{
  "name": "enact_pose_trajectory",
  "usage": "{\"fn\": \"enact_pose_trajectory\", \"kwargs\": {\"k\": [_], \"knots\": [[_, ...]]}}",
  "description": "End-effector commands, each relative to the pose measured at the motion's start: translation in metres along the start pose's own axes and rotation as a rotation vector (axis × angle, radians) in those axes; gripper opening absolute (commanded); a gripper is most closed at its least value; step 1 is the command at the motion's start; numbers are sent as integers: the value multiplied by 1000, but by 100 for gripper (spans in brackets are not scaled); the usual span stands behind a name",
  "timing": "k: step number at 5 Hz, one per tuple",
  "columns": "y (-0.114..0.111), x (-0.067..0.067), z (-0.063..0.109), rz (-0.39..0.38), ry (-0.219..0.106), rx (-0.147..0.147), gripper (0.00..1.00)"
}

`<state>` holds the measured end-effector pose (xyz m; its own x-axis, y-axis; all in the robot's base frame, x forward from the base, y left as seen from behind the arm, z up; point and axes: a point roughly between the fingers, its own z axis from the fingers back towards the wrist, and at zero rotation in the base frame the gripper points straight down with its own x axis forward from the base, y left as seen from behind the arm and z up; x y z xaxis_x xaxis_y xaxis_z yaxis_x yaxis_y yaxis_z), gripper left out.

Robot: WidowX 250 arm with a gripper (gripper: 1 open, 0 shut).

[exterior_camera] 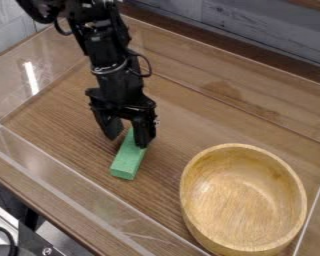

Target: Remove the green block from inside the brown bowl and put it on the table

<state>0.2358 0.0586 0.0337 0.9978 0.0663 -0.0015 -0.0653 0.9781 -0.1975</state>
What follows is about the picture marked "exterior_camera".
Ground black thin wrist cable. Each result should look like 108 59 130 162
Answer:
126 53 153 79

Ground green rectangular block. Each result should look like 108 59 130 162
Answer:
109 129 146 180

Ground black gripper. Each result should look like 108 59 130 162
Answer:
84 67 160 149

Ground clear acrylic tray wall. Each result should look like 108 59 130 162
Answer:
0 16 320 256

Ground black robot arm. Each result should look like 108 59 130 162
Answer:
15 0 156 148

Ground brown wooden bowl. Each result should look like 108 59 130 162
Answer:
180 143 307 256

